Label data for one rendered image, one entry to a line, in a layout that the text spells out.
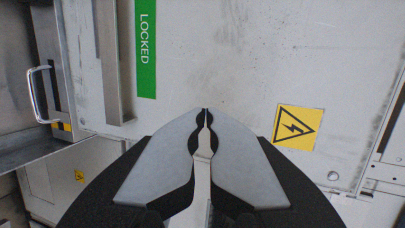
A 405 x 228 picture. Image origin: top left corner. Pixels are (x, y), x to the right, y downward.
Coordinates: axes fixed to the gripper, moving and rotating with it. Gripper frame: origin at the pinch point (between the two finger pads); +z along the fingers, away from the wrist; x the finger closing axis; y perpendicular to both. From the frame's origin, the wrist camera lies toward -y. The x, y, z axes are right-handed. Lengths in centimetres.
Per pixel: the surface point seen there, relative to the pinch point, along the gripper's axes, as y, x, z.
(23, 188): 76, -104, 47
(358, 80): 0.5, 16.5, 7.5
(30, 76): 1.9, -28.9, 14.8
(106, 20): -5.8, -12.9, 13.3
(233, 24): -4.9, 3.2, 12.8
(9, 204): 86, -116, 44
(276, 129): 7.1, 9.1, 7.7
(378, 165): 27, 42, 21
